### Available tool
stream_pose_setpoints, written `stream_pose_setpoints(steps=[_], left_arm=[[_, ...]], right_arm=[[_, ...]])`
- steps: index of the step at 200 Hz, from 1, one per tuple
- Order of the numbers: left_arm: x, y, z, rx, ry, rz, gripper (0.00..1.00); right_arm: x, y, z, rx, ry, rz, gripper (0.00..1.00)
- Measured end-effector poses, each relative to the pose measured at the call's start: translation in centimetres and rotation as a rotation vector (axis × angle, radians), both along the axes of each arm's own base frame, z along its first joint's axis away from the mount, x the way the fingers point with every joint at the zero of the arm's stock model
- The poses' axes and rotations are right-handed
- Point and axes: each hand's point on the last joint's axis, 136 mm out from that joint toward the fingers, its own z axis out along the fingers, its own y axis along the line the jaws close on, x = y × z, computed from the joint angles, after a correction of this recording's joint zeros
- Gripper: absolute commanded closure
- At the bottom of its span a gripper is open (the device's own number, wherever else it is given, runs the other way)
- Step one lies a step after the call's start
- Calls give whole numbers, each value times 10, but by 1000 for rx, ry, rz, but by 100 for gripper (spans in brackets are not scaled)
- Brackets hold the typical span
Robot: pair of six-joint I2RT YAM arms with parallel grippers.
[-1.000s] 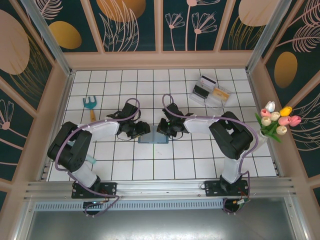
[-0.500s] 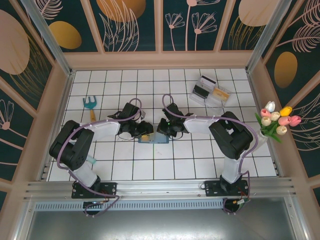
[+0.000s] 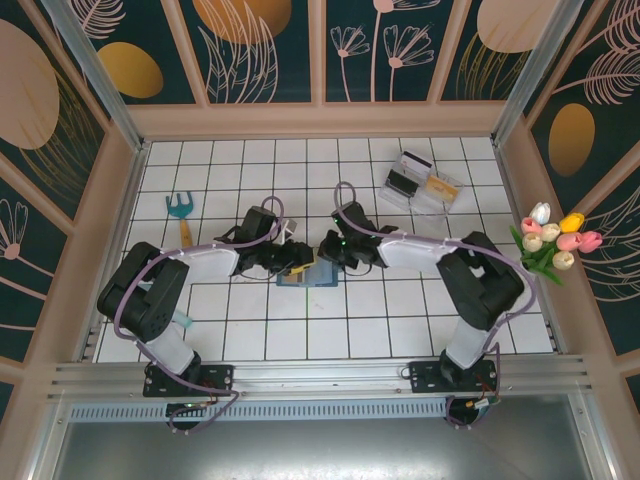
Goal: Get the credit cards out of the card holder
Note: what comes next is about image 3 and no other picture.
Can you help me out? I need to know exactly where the clear blue plastic box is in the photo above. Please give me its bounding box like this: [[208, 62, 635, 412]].
[[276, 262, 342, 289]]

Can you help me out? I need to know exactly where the clear acrylic card organizer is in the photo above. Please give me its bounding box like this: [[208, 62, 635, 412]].
[[378, 149, 465, 217]]

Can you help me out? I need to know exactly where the white card with purple stripe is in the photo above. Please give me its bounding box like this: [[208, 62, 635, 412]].
[[401, 150, 431, 177]]

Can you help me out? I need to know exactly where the white and gold card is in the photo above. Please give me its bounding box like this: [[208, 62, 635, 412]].
[[425, 174, 459, 203]]

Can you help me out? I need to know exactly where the teal garden hand fork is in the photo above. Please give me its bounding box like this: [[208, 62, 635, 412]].
[[165, 192, 196, 248]]

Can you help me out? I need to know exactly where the artificial tulip bouquet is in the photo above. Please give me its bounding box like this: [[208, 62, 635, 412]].
[[509, 201, 605, 287]]

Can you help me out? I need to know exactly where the aluminium table rail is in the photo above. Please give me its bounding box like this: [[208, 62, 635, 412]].
[[47, 353, 595, 402]]

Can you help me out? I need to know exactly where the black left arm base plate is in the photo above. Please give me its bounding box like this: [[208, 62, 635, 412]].
[[143, 363, 235, 399]]

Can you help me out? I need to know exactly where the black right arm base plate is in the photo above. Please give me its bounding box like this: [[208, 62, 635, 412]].
[[408, 359, 501, 394]]

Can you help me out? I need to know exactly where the perforated metal cable duct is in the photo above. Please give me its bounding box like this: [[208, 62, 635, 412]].
[[68, 401, 452, 422]]

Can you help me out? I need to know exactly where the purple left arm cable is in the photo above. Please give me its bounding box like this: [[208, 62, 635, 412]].
[[113, 195, 287, 437]]

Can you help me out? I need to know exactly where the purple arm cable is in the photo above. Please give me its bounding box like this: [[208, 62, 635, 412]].
[[333, 180, 539, 432], [113, 195, 287, 437]]

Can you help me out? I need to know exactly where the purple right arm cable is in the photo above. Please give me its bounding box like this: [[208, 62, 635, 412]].
[[333, 180, 539, 432]]

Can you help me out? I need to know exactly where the aluminium frame post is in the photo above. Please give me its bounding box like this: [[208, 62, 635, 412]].
[[491, 0, 587, 147], [42, 0, 152, 154]]

